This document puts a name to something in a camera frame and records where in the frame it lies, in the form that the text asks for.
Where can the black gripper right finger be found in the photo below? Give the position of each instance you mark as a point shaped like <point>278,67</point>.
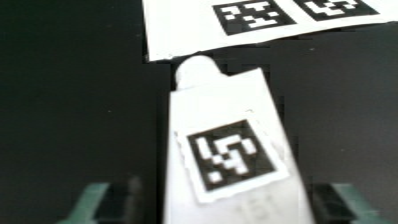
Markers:
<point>340,206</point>

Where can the white stool leg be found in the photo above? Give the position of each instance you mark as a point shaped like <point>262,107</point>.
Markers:
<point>233,183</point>

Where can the paper sheet with tags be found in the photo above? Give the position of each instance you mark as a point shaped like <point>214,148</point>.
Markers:
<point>196,25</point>

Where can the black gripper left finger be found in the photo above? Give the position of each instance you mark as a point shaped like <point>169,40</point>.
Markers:
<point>111,204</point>

